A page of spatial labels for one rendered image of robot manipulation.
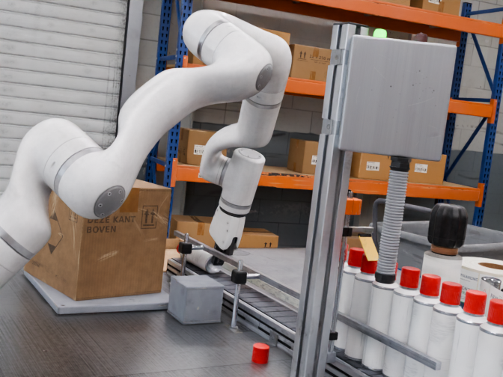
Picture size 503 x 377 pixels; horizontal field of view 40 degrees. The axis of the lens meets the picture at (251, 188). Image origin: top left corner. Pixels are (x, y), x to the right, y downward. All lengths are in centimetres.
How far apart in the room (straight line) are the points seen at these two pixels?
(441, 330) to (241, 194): 74
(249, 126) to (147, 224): 35
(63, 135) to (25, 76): 404
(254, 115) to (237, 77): 28
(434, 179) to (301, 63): 154
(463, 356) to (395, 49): 51
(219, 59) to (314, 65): 394
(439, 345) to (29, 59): 450
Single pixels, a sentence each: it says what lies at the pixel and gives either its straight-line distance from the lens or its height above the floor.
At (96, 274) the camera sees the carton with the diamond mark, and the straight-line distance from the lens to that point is 171.
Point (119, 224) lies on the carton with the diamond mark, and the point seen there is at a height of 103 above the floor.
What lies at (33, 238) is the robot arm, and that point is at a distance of 132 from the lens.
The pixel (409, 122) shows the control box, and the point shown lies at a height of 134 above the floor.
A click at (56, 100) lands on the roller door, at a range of 541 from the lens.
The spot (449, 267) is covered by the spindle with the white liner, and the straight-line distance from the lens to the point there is 160.
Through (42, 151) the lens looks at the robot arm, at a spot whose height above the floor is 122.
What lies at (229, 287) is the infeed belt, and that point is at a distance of 182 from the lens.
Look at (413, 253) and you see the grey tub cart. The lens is 376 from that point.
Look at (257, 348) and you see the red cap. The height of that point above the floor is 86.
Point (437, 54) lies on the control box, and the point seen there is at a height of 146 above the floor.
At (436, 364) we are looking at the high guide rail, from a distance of 121.
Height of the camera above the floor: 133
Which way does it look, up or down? 6 degrees down
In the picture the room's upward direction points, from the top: 6 degrees clockwise
